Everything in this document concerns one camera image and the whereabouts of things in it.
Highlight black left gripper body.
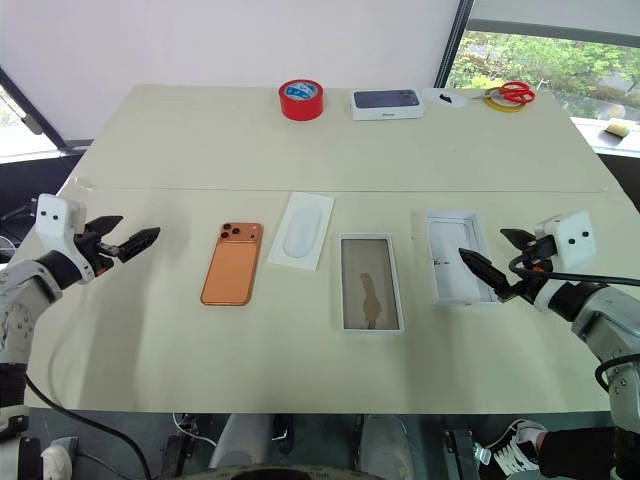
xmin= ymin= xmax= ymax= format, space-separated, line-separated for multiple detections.
xmin=74 ymin=229 xmax=122 ymax=277

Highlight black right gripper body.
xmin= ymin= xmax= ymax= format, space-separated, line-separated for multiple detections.
xmin=509 ymin=234 xmax=558 ymax=302

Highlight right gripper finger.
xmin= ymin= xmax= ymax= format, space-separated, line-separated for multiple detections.
xmin=499 ymin=228 xmax=539 ymax=252
xmin=458 ymin=247 xmax=514 ymax=303

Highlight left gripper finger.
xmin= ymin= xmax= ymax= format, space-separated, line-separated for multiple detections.
xmin=84 ymin=215 xmax=125 ymax=236
xmin=116 ymin=226 xmax=162 ymax=264

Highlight white box with brown inside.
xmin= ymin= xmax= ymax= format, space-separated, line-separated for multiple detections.
xmin=338 ymin=232 xmax=406 ymax=335

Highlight closed white phone box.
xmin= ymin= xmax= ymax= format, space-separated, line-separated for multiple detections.
xmin=347 ymin=88 xmax=426 ymax=122

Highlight orange smartphone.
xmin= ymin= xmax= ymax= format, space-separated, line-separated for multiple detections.
xmin=200 ymin=221 xmax=265 ymax=308

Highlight yellow tape roll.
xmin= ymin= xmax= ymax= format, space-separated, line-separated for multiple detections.
xmin=486 ymin=87 xmax=527 ymax=113

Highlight white plastic insert tray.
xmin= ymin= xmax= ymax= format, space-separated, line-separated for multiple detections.
xmin=267 ymin=191 xmax=336 ymax=273

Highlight black and white sneaker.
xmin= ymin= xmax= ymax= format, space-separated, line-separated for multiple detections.
xmin=473 ymin=418 xmax=548 ymax=477

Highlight black trouser leg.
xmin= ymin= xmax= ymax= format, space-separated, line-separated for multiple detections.
xmin=538 ymin=426 xmax=617 ymax=477

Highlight red tape roll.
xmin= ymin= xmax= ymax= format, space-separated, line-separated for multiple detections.
xmin=277 ymin=78 xmax=327 ymax=122

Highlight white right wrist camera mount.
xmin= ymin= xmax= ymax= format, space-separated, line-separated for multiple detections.
xmin=533 ymin=210 xmax=594 ymax=275

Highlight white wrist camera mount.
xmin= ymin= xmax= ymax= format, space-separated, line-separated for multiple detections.
xmin=533 ymin=210 xmax=594 ymax=275
xmin=37 ymin=193 xmax=97 ymax=284

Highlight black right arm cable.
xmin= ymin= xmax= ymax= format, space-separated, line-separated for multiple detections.
xmin=508 ymin=254 xmax=640 ymax=289

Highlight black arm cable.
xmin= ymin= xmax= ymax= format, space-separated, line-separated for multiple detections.
xmin=23 ymin=372 xmax=153 ymax=480
xmin=508 ymin=254 xmax=640 ymax=289

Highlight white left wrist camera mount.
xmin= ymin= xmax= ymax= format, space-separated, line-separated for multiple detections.
xmin=37 ymin=193 xmax=97 ymax=284

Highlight black slanted frame bar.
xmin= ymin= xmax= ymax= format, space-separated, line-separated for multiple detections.
xmin=0 ymin=66 xmax=96 ymax=154

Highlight red handled scissors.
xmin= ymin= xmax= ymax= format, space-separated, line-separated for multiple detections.
xmin=471 ymin=81 xmax=536 ymax=105

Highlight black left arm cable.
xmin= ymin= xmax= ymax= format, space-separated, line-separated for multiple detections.
xmin=23 ymin=372 xmax=153 ymax=480

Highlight white thin cable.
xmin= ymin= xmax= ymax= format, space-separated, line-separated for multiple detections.
xmin=172 ymin=413 xmax=217 ymax=447

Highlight black window frame post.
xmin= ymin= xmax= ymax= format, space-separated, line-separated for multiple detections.
xmin=433 ymin=0 xmax=475 ymax=90

